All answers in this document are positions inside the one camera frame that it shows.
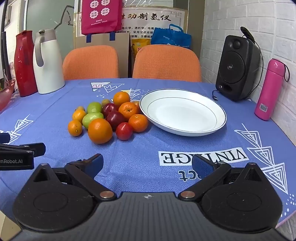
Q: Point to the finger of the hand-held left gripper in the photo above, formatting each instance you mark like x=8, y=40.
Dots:
x=34, y=148
x=4, y=138

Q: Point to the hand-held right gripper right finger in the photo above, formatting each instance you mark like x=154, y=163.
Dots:
x=201, y=165

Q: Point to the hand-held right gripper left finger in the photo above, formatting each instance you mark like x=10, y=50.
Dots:
x=96, y=162

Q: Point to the large orange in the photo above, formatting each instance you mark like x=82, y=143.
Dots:
x=100, y=131

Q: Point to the small tangerine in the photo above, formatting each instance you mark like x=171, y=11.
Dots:
x=79, y=115
x=121, y=98
x=128, y=110
x=138, y=122
x=75, y=128
x=137, y=105

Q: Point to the red plum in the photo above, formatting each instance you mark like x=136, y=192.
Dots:
x=124, y=131
x=115, y=119
x=110, y=108

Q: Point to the green jujube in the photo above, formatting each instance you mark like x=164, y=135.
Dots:
x=92, y=118
x=94, y=107

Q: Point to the yellow kumquat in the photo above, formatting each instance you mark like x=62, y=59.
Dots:
x=106, y=102
x=80, y=108

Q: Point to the white plate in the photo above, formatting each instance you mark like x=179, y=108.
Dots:
x=182, y=111

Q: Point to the pink glass bowl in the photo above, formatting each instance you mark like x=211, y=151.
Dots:
x=5, y=92

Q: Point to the blue printed tablecloth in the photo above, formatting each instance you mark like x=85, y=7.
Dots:
x=143, y=148

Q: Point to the red jug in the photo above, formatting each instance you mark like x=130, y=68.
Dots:
x=23, y=62

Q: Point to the white thermos jug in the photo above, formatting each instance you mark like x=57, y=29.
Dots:
x=48, y=69

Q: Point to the dark pole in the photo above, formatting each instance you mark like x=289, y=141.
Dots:
x=5, y=55

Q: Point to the orange chair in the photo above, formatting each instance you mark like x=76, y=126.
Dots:
x=90, y=62
x=166, y=62

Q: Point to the pink bottle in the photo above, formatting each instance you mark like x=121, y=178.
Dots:
x=269, y=92

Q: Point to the black speaker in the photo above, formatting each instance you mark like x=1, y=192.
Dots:
x=235, y=67

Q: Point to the yellow bag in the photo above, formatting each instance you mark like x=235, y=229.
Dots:
x=140, y=45

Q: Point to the small black microphone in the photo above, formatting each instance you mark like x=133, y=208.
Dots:
x=247, y=32

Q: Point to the magenta bag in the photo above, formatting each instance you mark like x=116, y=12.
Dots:
x=101, y=16

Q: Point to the wall poster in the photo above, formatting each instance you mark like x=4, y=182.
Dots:
x=148, y=18

